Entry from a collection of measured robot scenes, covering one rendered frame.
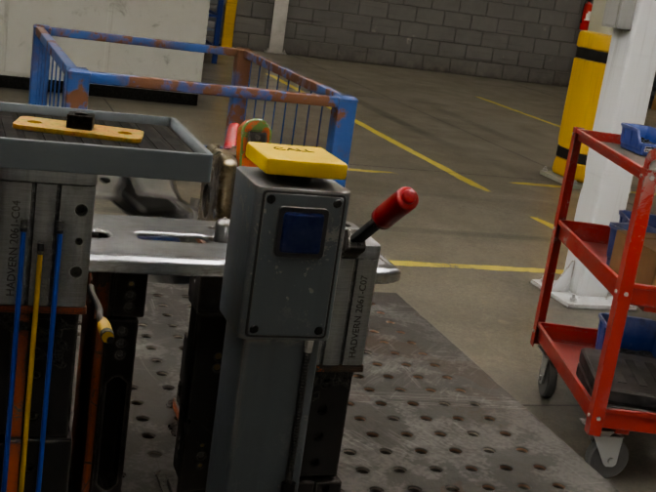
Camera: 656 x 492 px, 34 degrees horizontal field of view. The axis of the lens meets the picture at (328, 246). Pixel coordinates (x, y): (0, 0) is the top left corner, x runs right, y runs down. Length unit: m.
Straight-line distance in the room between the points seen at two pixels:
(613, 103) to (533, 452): 3.44
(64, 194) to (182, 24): 8.23
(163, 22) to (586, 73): 3.42
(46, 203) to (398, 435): 0.73
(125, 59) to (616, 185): 5.14
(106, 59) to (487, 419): 7.65
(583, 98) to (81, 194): 7.25
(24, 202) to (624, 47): 4.11
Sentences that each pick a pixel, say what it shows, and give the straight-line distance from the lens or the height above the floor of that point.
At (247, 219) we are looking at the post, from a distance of 0.76.
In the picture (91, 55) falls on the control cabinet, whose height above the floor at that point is 0.33.
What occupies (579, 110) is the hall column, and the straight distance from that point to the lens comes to 8.05.
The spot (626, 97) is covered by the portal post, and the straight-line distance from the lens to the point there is 4.83.
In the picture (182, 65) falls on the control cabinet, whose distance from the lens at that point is 9.12.
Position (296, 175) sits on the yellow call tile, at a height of 1.15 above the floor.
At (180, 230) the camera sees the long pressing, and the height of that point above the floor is 1.00.
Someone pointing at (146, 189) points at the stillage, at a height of 0.59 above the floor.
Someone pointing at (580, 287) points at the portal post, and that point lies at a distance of 4.95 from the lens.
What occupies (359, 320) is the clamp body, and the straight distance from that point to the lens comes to 0.97.
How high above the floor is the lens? 1.29
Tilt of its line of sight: 14 degrees down
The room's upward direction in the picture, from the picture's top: 8 degrees clockwise
